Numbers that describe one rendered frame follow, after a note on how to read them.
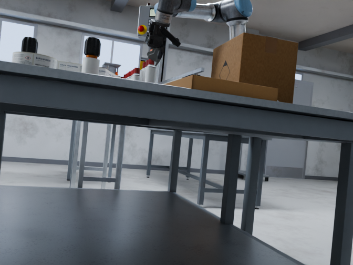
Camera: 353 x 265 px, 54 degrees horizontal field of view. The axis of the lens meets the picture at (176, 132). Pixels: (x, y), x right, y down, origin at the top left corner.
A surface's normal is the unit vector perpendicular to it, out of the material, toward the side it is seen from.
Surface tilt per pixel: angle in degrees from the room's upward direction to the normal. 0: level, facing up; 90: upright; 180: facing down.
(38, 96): 90
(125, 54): 90
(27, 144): 90
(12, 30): 90
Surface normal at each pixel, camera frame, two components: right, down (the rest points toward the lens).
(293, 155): 0.33, 0.03
